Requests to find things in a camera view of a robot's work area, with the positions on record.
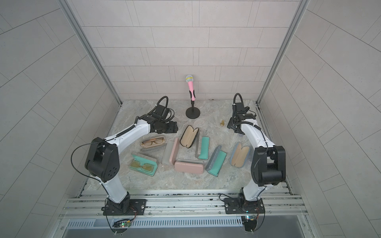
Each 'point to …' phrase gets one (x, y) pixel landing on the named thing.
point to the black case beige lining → (189, 136)
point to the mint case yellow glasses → (147, 167)
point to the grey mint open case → (216, 161)
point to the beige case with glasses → (153, 142)
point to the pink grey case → (170, 151)
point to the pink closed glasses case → (186, 167)
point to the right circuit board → (250, 222)
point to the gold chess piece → (222, 123)
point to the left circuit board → (122, 223)
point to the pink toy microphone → (189, 79)
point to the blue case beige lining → (239, 154)
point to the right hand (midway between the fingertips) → (234, 124)
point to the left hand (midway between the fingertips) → (176, 127)
